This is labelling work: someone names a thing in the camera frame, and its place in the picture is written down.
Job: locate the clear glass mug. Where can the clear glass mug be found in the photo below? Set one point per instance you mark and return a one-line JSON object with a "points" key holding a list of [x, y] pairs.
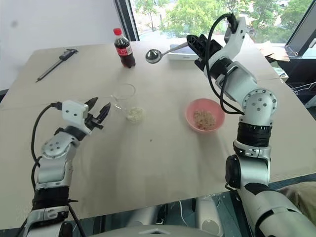
{"points": [[123, 95]]}

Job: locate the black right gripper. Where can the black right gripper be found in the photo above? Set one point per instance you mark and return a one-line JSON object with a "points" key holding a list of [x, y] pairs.
{"points": [[212, 49]]}

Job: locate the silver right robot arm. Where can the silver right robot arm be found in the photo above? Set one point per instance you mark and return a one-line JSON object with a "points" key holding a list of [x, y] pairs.
{"points": [[259, 101]]}

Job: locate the cola bottle with red cap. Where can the cola bottle with red cap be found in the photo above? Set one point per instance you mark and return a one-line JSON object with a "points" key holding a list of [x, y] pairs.
{"points": [[124, 50]]}

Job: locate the pink bowl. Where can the pink bowl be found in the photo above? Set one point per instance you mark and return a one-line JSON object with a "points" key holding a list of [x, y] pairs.
{"points": [[192, 116]]}

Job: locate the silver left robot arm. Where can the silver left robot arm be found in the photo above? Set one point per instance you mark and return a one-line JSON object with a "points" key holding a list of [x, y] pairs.
{"points": [[55, 158]]}

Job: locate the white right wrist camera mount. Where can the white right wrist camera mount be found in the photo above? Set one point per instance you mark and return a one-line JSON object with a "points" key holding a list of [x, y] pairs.
{"points": [[235, 37]]}

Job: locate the silver metal spoon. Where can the silver metal spoon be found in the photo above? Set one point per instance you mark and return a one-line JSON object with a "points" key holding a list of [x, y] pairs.
{"points": [[153, 56]]}

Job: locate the brown cardboard piece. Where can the brown cardboard piece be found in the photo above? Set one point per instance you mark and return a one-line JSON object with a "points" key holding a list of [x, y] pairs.
{"points": [[275, 50]]}

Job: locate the dark window frame post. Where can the dark window frame post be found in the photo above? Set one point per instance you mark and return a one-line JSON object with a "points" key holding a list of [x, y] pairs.
{"points": [[131, 19]]}

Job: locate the oatmeal in pink bowl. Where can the oatmeal in pink bowl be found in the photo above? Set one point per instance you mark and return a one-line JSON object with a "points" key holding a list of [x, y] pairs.
{"points": [[205, 119]]}

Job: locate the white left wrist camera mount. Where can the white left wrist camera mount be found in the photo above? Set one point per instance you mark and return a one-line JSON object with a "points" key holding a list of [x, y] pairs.
{"points": [[74, 111]]}

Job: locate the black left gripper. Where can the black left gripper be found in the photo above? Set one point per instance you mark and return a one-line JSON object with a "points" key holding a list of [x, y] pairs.
{"points": [[94, 121]]}

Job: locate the flat white box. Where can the flat white box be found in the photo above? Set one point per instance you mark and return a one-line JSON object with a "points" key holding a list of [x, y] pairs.
{"points": [[184, 54]]}

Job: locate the black digital caliper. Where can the black digital caliper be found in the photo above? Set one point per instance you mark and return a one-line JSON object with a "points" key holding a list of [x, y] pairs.
{"points": [[65, 54]]}

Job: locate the brown padded cushion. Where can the brown padded cushion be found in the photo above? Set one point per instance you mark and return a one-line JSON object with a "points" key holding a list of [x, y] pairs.
{"points": [[300, 197]]}

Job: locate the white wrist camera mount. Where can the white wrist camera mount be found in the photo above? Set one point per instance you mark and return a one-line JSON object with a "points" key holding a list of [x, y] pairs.
{"points": [[235, 37], [74, 111]]}

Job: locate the grey rounded robot body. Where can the grey rounded robot body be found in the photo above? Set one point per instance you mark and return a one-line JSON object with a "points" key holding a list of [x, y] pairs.
{"points": [[160, 222]]}

